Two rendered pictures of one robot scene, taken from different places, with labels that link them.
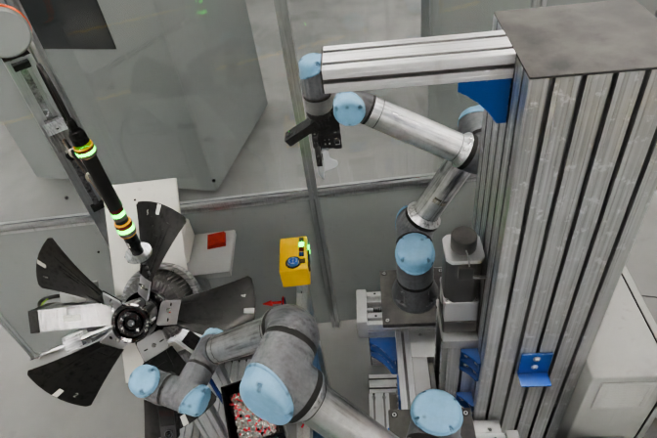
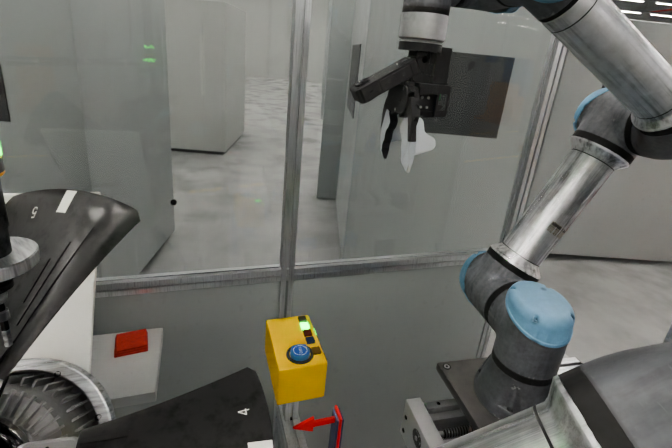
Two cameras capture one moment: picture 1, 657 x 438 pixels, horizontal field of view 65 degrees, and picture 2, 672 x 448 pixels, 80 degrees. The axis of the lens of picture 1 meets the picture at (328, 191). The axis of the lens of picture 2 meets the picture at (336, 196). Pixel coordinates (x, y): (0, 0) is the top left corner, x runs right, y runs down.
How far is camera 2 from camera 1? 1.05 m
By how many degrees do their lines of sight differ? 29
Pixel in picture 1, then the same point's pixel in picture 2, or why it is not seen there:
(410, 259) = (549, 317)
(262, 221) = (206, 315)
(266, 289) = not seen: hidden behind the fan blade
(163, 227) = (74, 236)
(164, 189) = not seen: hidden behind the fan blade
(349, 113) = not seen: outside the picture
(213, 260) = (124, 375)
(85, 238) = not seen: outside the picture
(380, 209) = (365, 300)
